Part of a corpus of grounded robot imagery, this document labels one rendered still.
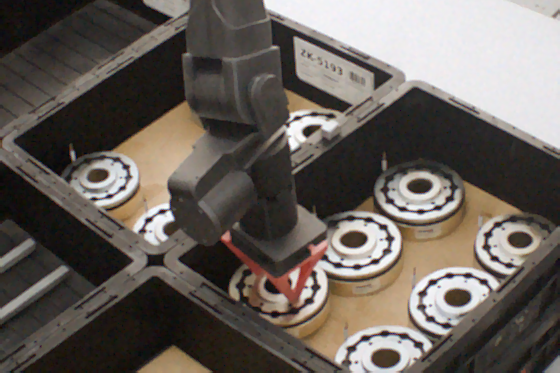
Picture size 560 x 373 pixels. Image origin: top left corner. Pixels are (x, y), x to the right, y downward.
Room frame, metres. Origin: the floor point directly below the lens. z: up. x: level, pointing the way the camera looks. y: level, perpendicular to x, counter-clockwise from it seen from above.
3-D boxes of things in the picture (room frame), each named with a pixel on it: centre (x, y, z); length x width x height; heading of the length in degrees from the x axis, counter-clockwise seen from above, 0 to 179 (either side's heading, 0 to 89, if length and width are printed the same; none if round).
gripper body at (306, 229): (0.94, 0.05, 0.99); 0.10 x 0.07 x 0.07; 39
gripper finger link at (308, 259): (0.93, 0.04, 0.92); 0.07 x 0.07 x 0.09; 39
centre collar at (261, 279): (0.95, 0.05, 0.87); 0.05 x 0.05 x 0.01
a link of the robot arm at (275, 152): (0.93, 0.05, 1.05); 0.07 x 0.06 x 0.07; 141
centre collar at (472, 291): (0.91, -0.14, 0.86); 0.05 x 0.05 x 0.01
